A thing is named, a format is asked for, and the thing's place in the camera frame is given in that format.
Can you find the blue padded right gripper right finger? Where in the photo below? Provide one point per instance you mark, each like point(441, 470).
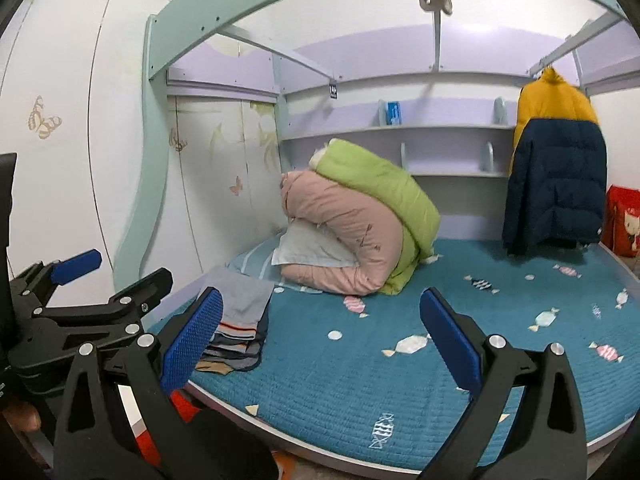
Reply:
point(524, 418)

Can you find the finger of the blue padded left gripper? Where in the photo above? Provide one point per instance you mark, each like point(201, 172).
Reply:
point(69, 270)

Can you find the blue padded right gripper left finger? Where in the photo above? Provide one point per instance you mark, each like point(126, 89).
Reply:
point(92, 437)

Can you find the grey navy baseball jacket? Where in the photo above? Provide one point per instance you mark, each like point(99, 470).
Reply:
point(236, 345)

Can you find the person's left hand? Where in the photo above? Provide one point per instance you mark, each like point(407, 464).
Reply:
point(22, 417)

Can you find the teal quilted bed cover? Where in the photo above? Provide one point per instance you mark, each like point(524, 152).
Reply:
point(370, 385)

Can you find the red cartoon bag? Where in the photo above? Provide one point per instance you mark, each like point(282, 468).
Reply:
point(621, 224)

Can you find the light blue pillow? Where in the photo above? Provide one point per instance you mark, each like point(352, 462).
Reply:
point(300, 243)

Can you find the yellow navy puffer jacket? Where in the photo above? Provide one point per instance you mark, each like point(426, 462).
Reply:
point(557, 185)

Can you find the green folded duvet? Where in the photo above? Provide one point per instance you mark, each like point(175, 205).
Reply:
point(360, 170)

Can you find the pink folded duvet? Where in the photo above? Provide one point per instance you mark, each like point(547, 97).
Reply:
point(364, 225)

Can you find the blue box on shelf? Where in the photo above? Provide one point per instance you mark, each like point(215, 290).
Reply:
point(393, 114)

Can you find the mint green bed frame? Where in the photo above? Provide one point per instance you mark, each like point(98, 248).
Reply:
point(210, 174)

